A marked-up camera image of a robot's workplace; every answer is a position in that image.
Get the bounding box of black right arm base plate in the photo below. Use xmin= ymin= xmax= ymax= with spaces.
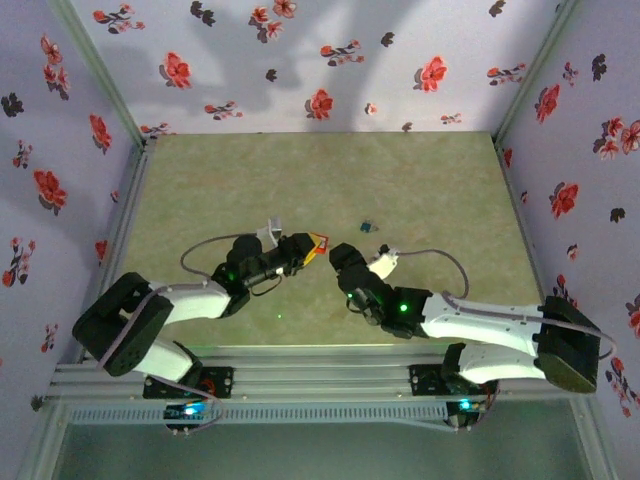
xmin=408 ymin=363 xmax=501 ymax=397

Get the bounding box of right controller board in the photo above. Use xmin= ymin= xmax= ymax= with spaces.
xmin=446 ymin=397 xmax=490 ymax=432

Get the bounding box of aluminium corner post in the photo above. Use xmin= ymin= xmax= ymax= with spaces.
xmin=49 ymin=0 xmax=151 ymax=149
xmin=492 ymin=0 xmax=581 ymax=144

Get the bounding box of grey lower frame bar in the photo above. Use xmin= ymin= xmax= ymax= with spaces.
xmin=14 ymin=399 xmax=69 ymax=480
xmin=569 ymin=397 xmax=619 ymax=480

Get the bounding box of grey slotted cable duct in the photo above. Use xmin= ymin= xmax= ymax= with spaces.
xmin=67 ymin=402 xmax=449 ymax=427

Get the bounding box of controller board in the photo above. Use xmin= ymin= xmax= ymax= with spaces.
xmin=163 ymin=401 xmax=210 ymax=422
xmin=446 ymin=397 xmax=490 ymax=432

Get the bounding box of aluminium side rail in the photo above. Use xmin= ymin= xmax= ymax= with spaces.
xmin=77 ymin=139 xmax=157 ymax=364
xmin=493 ymin=139 xmax=569 ymax=357

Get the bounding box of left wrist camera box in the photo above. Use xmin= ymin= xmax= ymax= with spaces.
xmin=253 ymin=216 xmax=285 ymax=247

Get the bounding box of left controller board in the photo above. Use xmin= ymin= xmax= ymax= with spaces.
xmin=163 ymin=401 xmax=210 ymax=422

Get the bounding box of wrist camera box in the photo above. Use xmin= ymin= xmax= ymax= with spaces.
xmin=253 ymin=216 xmax=285 ymax=247
xmin=367 ymin=243 xmax=402 ymax=281

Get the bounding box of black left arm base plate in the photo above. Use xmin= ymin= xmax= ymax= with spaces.
xmin=143 ymin=366 xmax=235 ymax=400

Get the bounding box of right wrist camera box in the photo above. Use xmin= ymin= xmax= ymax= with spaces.
xmin=367 ymin=243 xmax=402 ymax=281

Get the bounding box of aluminium mounting rail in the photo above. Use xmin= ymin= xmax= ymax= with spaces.
xmin=47 ymin=343 xmax=596 ymax=401

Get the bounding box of black left wrist cable loop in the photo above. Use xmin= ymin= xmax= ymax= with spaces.
xmin=249 ymin=276 xmax=283 ymax=298

